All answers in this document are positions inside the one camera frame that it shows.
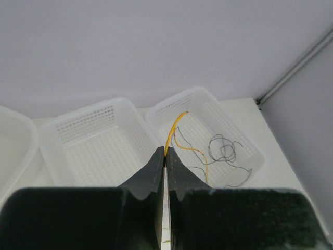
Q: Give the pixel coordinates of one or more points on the white perforated basket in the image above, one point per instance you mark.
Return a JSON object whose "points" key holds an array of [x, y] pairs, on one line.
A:
{"points": [[103, 144], [207, 138]]}

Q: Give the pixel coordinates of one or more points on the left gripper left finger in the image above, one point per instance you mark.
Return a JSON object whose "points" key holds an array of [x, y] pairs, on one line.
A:
{"points": [[128, 216]]}

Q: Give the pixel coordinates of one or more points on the right white perforated basket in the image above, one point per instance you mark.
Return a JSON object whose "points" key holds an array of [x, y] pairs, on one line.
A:
{"points": [[207, 138]]}

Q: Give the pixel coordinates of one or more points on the deep white plastic tub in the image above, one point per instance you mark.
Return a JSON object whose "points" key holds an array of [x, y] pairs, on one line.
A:
{"points": [[20, 156]]}

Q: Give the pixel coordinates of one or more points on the middle white perforated basket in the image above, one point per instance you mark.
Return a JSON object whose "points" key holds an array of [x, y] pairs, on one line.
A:
{"points": [[103, 144]]}

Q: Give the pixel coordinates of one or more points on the right aluminium frame post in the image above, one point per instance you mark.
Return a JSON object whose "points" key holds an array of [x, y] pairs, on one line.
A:
{"points": [[310, 53]]}

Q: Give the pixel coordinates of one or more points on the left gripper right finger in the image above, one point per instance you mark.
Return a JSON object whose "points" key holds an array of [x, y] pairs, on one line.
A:
{"points": [[203, 217]]}

